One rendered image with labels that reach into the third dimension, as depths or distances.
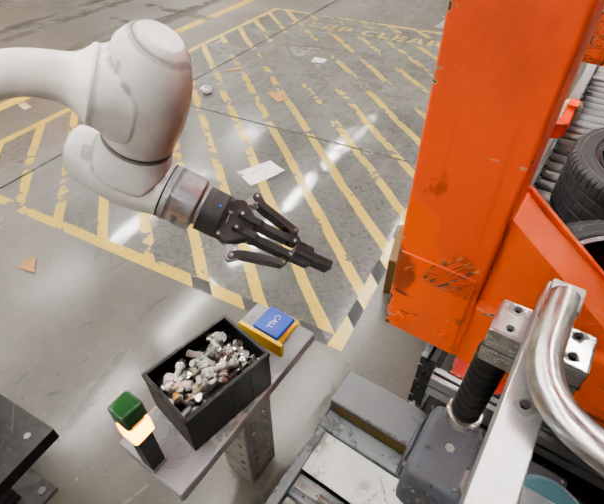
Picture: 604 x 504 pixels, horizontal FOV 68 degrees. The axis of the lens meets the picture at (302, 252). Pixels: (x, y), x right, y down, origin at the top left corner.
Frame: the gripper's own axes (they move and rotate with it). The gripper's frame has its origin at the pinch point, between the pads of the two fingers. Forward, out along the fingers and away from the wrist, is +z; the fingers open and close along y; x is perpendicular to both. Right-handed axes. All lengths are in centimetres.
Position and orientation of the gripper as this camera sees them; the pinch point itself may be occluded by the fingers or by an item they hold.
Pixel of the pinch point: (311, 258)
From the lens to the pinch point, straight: 76.4
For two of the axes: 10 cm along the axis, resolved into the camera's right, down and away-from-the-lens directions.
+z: 8.8, 4.2, 2.2
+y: -3.1, 8.6, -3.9
